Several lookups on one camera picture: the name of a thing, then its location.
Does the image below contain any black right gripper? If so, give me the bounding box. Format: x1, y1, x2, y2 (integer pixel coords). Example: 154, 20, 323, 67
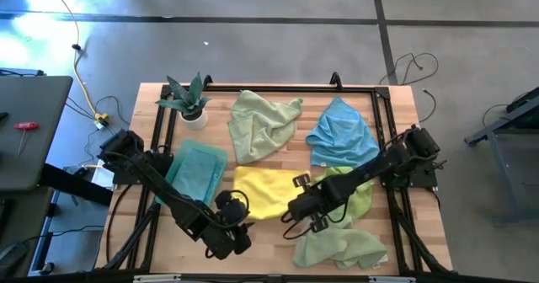
287, 173, 336, 233

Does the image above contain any yellow microfiber towel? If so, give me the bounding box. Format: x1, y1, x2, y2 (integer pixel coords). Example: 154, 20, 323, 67
232, 166, 312, 222

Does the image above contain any pale green microfiber towel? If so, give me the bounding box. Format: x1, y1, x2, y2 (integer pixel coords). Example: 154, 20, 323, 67
227, 89, 304, 165
292, 226, 388, 270

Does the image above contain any lime green microfiber towel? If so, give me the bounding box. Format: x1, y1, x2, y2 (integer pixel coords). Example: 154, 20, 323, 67
313, 166, 376, 229

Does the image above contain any sky blue microfiber towel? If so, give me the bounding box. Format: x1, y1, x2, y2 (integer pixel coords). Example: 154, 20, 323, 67
306, 96, 381, 169

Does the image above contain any snake plant in white pot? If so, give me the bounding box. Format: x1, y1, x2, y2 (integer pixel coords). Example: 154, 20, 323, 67
154, 71, 211, 131

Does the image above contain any white paper sheet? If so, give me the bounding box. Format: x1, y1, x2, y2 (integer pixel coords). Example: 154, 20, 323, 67
90, 154, 115, 190

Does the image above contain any grey side table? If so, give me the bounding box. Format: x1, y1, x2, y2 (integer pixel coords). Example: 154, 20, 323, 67
0, 75, 74, 191

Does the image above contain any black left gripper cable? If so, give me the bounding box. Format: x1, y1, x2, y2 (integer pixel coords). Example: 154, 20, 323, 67
227, 189, 253, 230

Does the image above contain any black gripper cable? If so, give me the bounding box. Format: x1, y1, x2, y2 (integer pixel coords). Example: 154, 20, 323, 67
227, 189, 253, 230
280, 194, 350, 241

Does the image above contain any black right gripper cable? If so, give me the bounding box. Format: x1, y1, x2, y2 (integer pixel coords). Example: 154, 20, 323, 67
280, 194, 350, 241

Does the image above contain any black aluminium table frame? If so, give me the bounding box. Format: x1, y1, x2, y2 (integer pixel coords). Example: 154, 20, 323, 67
94, 72, 454, 275

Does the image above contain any black short floor cable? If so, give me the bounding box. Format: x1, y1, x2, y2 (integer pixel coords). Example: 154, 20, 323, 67
420, 88, 438, 124

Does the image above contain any yellow floor cable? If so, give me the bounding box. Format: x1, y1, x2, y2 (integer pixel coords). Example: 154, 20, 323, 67
45, 0, 111, 131

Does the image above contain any black looped floor cable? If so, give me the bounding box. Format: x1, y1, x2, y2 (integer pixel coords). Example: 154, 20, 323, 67
378, 51, 440, 86

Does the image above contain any grey metal table frame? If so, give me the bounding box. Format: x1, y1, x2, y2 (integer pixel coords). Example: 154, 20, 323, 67
464, 91, 539, 225

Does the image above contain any red-handled tool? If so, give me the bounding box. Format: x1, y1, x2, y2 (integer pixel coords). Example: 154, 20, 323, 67
13, 121, 41, 156

